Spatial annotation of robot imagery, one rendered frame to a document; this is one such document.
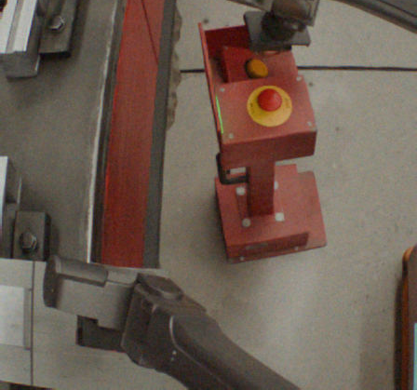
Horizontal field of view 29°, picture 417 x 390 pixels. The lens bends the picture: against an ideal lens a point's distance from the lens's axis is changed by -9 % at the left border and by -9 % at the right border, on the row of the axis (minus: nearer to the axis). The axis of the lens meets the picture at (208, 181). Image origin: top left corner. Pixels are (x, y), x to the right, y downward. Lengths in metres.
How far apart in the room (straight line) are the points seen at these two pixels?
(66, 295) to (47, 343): 0.27
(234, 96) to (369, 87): 0.94
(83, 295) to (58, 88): 0.57
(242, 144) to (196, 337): 0.68
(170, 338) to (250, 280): 1.36
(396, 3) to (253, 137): 0.62
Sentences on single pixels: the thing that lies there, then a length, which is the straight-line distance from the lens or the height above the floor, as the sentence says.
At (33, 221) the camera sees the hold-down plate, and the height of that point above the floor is 0.91.
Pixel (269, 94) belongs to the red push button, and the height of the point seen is 0.81.
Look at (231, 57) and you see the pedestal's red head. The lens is 1.47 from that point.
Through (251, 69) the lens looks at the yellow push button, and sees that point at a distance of 1.46.
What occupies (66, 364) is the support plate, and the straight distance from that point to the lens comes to 1.08.
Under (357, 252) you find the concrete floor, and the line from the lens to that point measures 2.12.
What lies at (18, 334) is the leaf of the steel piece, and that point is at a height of 1.00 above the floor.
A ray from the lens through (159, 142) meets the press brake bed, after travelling 2.16.
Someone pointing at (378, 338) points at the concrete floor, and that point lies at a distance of 2.09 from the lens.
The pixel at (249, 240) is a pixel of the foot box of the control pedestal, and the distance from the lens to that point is 1.99.
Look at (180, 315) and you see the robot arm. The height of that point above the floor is 1.30.
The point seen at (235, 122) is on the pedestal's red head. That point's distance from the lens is 1.37.
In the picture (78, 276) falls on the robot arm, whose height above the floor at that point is 1.24.
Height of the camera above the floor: 2.04
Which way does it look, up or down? 71 degrees down
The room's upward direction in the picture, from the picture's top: 10 degrees counter-clockwise
